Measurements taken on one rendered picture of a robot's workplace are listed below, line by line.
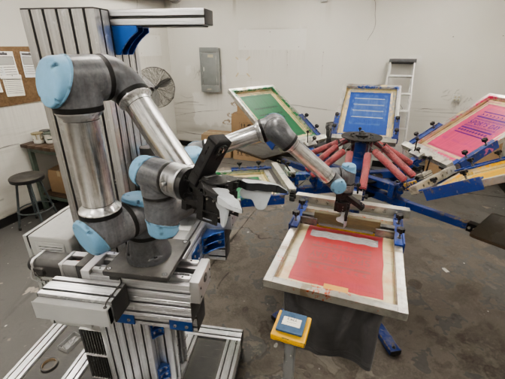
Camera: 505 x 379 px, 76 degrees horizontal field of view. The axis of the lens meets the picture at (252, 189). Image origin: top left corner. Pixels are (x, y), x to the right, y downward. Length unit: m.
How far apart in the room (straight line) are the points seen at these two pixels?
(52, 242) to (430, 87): 5.40
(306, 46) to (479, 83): 2.63
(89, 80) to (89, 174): 0.23
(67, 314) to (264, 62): 5.42
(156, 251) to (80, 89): 0.55
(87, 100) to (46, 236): 0.78
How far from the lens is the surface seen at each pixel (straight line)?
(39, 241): 1.56
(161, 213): 0.77
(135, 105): 0.93
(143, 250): 1.13
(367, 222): 1.88
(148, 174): 0.73
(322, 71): 5.90
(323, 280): 1.56
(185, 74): 6.83
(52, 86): 0.89
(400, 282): 1.59
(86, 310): 1.21
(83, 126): 0.92
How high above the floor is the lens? 1.92
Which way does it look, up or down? 24 degrees down
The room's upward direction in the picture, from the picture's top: straight up
